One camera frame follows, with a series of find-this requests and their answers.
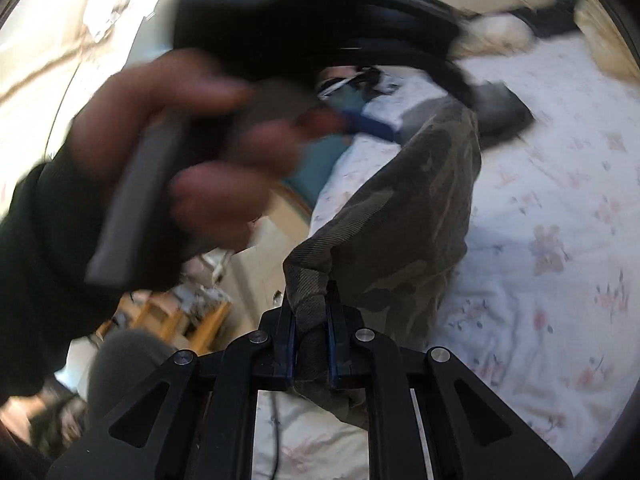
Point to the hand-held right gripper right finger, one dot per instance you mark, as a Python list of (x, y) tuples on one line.
[(332, 355)]

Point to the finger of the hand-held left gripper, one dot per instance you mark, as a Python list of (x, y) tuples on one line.
[(372, 127)]

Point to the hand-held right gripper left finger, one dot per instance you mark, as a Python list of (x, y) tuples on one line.
[(289, 355)]

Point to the camouflage pants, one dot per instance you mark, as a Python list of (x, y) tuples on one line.
[(400, 210)]

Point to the person's left forearm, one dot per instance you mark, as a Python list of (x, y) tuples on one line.
[(45, 270)]

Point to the folded grey pants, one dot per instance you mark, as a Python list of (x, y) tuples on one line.
[(500, 110)]

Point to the person's left hand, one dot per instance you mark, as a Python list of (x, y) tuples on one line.
[(125, 110)]

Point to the wooden stool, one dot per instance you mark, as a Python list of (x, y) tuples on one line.
[(165, 317)]

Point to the white patterned pillow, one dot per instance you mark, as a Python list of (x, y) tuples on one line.
[(500, 32)]

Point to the person's grey trouser leg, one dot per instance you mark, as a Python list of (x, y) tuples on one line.
[(125, 375)]

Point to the dark clothing heap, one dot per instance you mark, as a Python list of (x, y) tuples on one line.
[(550, 22)]

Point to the cream cartoon print duvet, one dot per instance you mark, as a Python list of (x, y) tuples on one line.
[(602, 30)]

